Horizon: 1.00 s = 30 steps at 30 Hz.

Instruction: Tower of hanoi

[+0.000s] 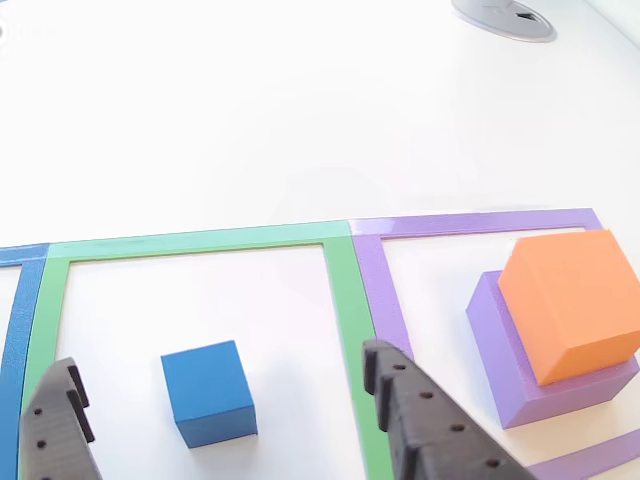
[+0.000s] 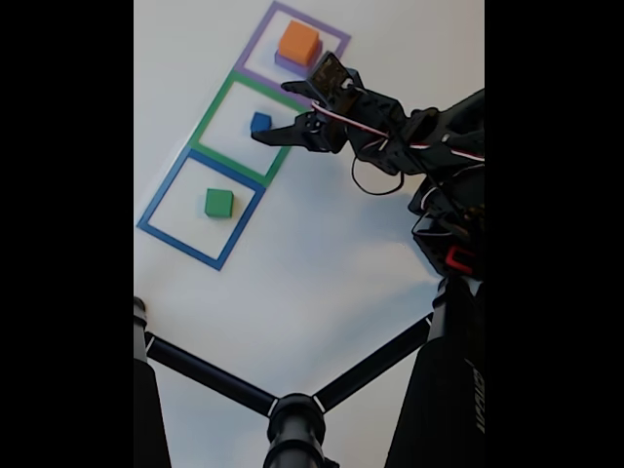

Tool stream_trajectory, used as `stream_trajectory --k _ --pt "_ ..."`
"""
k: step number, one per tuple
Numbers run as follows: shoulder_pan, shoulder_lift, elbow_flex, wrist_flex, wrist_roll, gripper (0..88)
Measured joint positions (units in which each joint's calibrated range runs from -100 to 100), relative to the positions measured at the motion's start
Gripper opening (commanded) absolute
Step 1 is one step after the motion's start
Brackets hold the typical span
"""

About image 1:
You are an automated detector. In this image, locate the purple square block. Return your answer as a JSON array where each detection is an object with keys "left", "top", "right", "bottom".
[{"left": 465, "top": 270, "right": 640, "bottom": 430}]

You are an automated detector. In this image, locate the small blue cube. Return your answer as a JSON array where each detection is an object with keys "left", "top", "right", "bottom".
[{"left": 160, "top": 340, "right": 259, "bottom": 450}]

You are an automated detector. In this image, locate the orange square block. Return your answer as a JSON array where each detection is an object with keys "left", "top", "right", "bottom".
[{"left": 497, "top": 229, "right": 640, "bottom": 387}]

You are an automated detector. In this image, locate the blue square frame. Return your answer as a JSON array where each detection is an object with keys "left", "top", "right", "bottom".
[{"left": 0, "top": 243, "right": 50, "bottom": 480}]

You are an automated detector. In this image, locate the purple square frame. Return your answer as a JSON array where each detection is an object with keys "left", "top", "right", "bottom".
[{"left": 348, "top": 207, "right": 640, "bottom": 480}]

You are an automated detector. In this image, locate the green square frame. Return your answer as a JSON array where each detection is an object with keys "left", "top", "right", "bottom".
[{"left": 17, "top": 219, "right": 396, "bottom": 480}]

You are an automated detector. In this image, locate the silver round cable grommet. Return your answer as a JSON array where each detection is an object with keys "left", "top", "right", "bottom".
[{"left": 449, "top": 0, "right": 558, "bottom": 43}]

